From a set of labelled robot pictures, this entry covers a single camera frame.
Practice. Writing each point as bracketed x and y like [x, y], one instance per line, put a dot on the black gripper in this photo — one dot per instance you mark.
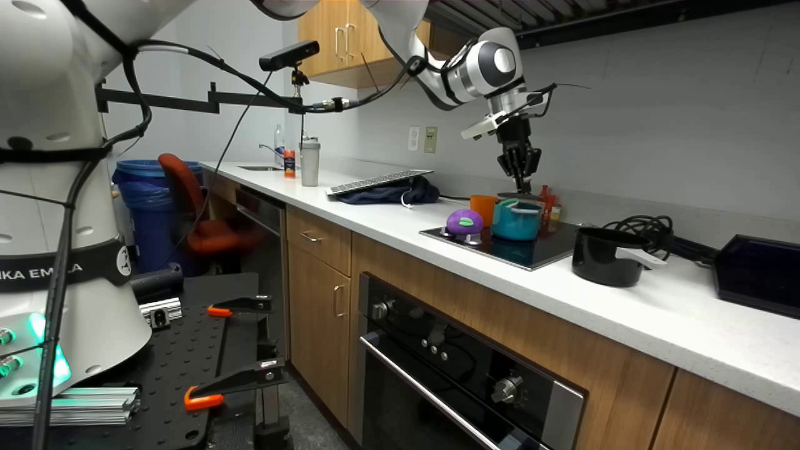
[519, 150]

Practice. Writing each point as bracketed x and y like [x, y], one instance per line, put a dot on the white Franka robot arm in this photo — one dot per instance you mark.
[51, 100]

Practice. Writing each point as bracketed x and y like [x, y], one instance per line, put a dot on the blue toy pot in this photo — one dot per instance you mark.
[515, 222]

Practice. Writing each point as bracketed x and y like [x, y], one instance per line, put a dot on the purple toy pot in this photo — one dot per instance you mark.
[464, 226]

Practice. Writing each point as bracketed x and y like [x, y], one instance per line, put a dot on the red squeeze bottle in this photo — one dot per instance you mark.
[549, 206]

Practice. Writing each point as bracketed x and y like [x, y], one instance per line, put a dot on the orange cup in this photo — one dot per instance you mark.
[480, 206]

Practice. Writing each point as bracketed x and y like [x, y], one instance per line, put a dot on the black glass cooktop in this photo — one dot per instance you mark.
[515, 250]

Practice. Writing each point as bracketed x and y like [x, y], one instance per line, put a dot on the dark blue cloth bag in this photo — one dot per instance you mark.
[400, 193]

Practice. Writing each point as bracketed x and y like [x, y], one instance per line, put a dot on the silver laptop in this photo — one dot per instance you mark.
[376, 180]

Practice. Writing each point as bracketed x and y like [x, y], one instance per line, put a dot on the steel range hood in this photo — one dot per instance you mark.
[625, 16]

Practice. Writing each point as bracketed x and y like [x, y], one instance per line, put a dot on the black built-in oven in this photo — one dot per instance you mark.
[433, 375]

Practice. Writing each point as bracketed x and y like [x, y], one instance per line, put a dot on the small orange bottle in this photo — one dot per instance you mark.
[289, 163]

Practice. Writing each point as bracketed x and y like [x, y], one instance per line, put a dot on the wooden base cabinet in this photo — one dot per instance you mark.
[320, 315]

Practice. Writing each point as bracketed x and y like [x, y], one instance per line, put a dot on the sink faucet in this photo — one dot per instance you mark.
[275, 150]

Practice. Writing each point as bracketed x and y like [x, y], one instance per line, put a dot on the black box appliance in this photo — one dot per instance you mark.
[764, 270]

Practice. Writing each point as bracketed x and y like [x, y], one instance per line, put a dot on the red office chair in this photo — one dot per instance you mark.
[209, 232]

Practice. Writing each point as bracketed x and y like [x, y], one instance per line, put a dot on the blue plastic bin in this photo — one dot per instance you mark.
[146, 216]

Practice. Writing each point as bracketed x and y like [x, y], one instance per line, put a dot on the black perforated robot table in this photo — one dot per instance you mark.
[184, 358]

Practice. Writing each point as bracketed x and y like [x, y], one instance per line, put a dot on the small white box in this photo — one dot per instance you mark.
[164, 312]

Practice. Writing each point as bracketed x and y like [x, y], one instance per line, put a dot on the beige wall switch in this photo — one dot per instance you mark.
[431, 138]

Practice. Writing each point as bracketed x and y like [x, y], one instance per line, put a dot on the white wall outlet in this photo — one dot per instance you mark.
[413, 138]

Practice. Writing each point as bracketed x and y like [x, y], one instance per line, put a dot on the wooden wall cabinet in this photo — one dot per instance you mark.
[333, 41]

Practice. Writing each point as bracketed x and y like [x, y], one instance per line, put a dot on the black camera on boom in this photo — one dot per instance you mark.
[289, 56]

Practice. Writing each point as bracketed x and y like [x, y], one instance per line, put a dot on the black boom mount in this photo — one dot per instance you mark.
[209, 100]

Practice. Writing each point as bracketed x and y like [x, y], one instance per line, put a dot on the aluminium extrusion rail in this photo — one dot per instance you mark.
[76, 405]

